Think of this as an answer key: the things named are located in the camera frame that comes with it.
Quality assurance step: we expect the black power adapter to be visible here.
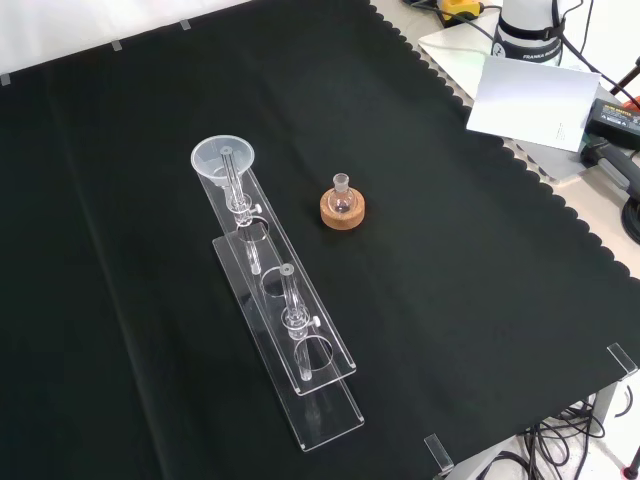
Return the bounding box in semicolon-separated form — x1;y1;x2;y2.
584;98;640;151

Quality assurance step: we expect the black and grey clamp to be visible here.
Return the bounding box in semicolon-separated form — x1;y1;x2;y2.
581;141;640;202

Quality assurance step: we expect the clear plastic funnel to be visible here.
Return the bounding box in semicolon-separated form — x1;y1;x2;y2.
190;134;258;201

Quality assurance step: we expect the white card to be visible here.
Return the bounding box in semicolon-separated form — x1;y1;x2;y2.
466;53;601;152

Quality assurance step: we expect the coiled black cable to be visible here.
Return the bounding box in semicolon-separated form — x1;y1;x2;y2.
621;197;640;237

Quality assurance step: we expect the cork ring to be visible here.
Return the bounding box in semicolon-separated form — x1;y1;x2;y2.
319;187;367;232

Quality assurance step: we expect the yellow stop button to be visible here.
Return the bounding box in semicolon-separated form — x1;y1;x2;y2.
437;0;486;25

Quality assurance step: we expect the small round-bottom glass flask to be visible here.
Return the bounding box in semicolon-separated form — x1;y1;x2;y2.
328;172;357;218

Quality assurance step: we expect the clear acrylic cloth clip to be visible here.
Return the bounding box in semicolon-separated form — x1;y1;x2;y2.
423;433;455;474
606;342;640;376

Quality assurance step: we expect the black red tripod leg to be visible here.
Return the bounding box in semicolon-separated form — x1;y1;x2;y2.
608;54;640;96

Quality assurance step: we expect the black floor cable bundle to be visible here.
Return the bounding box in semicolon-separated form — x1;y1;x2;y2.
492;394;632;480

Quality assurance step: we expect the pale grey base board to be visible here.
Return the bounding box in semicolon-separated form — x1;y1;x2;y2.
417;22;597;184

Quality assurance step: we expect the clear acrylic funnel stand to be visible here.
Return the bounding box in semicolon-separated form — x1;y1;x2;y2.
192;149;366;454

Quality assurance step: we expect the black bench cloth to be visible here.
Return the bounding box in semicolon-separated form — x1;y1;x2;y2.
0;0;640;480

